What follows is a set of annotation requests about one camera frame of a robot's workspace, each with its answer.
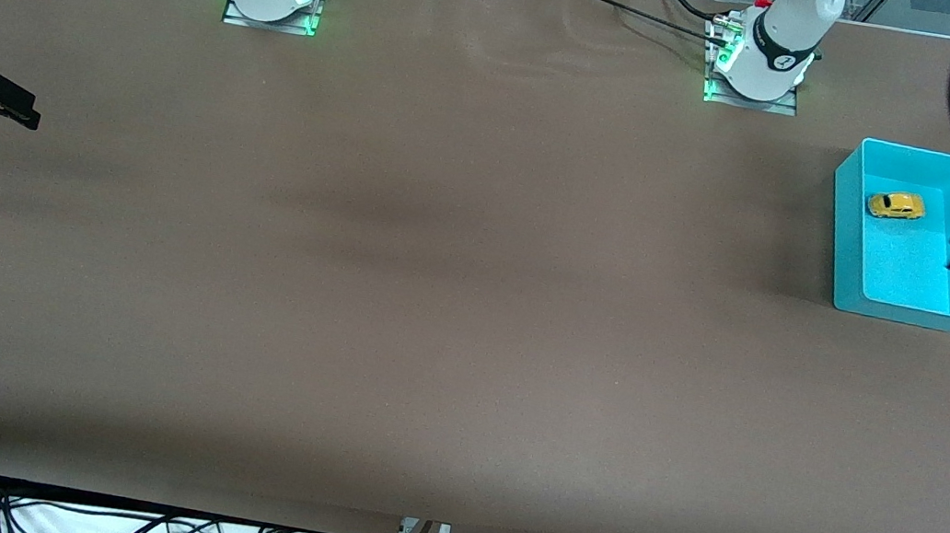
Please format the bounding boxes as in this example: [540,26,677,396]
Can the yellow beetle toy car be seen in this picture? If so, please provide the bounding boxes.
[865,186,929,225]

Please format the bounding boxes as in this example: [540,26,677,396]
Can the teal plastic bin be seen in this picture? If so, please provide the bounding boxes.
[816,135,950,332]

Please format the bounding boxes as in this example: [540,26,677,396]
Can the brown table cover sheet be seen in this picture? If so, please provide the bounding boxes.
[0,0,950,533]

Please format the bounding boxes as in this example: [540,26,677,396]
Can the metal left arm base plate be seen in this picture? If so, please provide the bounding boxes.
[701,17,811,118]

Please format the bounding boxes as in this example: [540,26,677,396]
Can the short black table cable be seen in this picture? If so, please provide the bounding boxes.
[655,0,724,26]

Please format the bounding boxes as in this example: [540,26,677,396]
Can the long black table cable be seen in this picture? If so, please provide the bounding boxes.
[555,0,731,52]

